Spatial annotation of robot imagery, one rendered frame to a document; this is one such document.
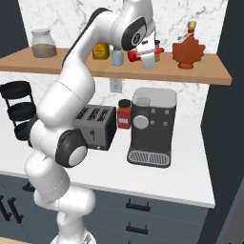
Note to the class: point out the white wall socket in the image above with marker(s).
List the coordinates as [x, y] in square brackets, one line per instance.
[116, 85]

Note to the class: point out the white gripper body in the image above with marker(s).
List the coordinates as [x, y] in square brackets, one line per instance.
[148, 58]

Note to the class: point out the small brown spice bottle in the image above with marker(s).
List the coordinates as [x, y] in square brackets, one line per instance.
[157, 56]

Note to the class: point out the grey-blue cupboard door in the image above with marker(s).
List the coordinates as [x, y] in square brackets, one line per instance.
[35, 219]

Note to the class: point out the glass jar with brown contents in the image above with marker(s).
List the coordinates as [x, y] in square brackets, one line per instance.
[44, 46]

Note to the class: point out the grey-blue drawer front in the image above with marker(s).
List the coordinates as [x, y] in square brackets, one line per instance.
[168, 232]
[171, 206]
[12, 184]

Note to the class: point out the pale blue shaker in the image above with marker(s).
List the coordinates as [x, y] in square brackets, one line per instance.
[117, 58]

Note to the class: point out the dark grey coffee machine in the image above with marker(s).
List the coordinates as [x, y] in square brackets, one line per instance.
[152, 127]

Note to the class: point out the wooden wall shelf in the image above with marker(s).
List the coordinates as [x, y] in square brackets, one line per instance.
[197, 71]

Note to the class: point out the yellow tin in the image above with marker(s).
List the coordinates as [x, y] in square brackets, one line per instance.
[101, 51]

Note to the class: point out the red mug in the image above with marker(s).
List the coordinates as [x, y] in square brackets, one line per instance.
[133, 56]

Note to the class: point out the tall dark cupboard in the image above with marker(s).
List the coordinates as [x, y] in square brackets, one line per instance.
[224, 111]

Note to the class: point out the grey toaster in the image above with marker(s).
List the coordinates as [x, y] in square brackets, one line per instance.
[100, 128]

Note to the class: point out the red condiment bottle black cap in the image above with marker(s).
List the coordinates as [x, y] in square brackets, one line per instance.
[124, 117]

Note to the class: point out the dark wall cupboard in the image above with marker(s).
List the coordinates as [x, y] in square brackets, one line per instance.
[11, 25]

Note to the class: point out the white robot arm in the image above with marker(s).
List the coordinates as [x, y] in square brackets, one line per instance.
[68, 95]

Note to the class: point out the maple leaf syrup bottle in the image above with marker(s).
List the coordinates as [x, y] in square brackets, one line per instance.
[188, 50]

